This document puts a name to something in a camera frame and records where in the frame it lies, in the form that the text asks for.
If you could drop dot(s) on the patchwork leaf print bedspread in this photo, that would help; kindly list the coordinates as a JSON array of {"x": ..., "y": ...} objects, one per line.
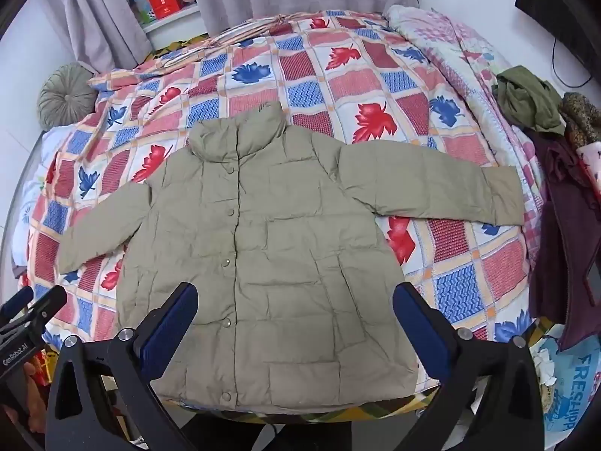
[{"x": 344, "y": 74}]

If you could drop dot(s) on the light blue printed bag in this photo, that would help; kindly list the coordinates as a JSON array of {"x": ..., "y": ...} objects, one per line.
[{"x": 569, "y": 380}]

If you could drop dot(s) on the leopard print cloth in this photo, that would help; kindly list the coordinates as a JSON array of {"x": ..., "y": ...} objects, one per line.
[{"x": 582, "y": 118}]

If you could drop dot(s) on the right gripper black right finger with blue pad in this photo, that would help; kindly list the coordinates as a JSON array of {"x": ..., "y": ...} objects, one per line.
[{"x": 510, "y": 415}]

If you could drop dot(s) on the olive green garment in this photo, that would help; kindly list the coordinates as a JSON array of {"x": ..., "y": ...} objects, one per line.
[{"x": 527, "y": 101}]

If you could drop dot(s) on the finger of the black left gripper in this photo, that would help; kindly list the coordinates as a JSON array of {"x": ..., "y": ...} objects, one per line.
[
  {"x": 16, "y": 304},
  {"x": 44, "y": 305}
]

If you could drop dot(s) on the pink floral quilt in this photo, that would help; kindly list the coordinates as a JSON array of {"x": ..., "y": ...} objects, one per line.
[{"x": 471, "y": 65}]

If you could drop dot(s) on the dark maroon garment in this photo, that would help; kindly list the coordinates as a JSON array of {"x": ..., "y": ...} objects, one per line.
[{"x": 565, "y": 283}]

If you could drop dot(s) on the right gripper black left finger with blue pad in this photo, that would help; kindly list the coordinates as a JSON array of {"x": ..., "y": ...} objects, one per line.
[{"x": 80, "y": 415}]

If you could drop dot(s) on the person's left hand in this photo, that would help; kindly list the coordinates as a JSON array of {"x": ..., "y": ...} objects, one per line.
[{"x": 21, "y": 396}]

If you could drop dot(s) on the round grey-green pleated cushion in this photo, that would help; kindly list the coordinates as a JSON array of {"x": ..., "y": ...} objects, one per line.
[{"x": 66, "y": 97}]

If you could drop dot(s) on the khaki puffer jacket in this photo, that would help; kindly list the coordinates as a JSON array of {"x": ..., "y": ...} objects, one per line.
[{"x": 276, "y": 227}]

